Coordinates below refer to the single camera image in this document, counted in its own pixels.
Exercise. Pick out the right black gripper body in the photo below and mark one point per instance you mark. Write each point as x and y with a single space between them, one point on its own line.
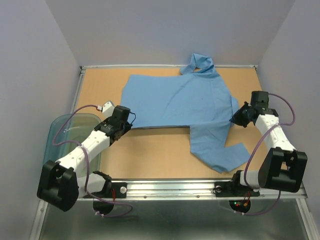
241 116

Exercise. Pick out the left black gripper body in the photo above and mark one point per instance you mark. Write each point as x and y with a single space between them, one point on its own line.
126 127

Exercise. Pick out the light blue long sleeve shirt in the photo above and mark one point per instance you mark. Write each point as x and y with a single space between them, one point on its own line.
199 99

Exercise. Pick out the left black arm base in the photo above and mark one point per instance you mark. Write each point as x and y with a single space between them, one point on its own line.
117 190

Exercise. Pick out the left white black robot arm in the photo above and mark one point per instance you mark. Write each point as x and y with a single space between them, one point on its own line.
67 179

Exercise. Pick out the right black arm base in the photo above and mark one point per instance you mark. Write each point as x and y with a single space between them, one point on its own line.
227 189

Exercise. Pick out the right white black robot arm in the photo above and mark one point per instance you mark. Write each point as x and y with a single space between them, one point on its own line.
284 166

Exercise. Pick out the clear blue plastic bin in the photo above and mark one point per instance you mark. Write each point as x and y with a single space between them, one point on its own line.
63 136

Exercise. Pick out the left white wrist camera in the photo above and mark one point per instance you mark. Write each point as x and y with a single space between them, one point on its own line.
106 109

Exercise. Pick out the aluminium front rail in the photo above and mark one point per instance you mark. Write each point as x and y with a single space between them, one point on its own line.
175 188

